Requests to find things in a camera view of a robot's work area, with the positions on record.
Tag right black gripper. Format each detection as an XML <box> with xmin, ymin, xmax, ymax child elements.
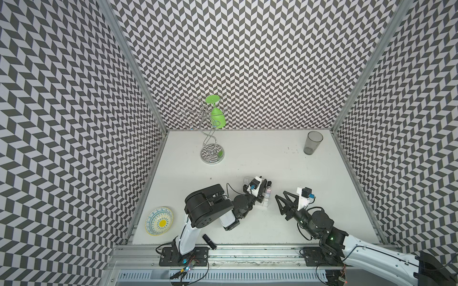
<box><xmin>275</xmin><ymin>190</ymin><xmax>318</xmax><ymax>238</ymax></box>

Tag pink blue gradient lipstick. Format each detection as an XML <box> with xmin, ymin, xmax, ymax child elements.
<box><xmin>265</xmin><ymin>181</ymin><xmax>272</xmax><ymax>195</ymax></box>

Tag clear acrylic lipstick organizer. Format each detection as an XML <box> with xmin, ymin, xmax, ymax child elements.
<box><xmin>243</xmin><ymin>176</ymin><xmax>270</xmax><ymax>209</ymax></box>

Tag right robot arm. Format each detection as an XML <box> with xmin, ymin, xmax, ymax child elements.
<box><xmin>275</xmin><ymin>188</ymin><xmax>458</xmax><ymax>286</ymax></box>

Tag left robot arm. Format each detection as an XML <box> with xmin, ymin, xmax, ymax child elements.
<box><xmin>172</xmin><ymin>176</ymin><xmax>272</xmax><ymax>256</ymax></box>

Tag grey transparent tumbler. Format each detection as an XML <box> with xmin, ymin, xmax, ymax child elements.
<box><xmin>304</xmin><ymin>131</ymin><xmax>323</xmax><ymax>155</ymax></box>

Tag yellow patterned plate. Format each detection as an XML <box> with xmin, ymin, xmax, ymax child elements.
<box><xmin>145</xmin><ymin>207</ymin><xmax>174</xmax><ymax>236</ymax></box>

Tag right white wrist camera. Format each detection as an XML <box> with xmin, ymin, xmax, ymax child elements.
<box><xmin>297</xmin><ymin>187</ymin><xmax>316</xmax><ymax>211</ymax></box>

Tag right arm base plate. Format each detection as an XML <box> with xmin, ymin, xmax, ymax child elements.
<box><xmin>299</xmin><ymin>247</ymin><xmax>343</xmax><ymax>266</ymax></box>

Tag chrome wire stand green leaves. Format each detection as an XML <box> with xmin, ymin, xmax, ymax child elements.
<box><xmin>178</xmin><ymin>95</ymin><xmax>227</xmax><ymax>164</ymax></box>

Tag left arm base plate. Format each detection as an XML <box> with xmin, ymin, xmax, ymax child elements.
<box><xmin>159</xmin><ymin>247</ymin><xmax>210</xmax><ymax>266</ymax></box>

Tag aluminium front rail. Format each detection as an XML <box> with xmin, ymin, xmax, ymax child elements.
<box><xmin>107</xmin><ymin>244</ymin><xmax>409</xmax><ymax>271</ymax></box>

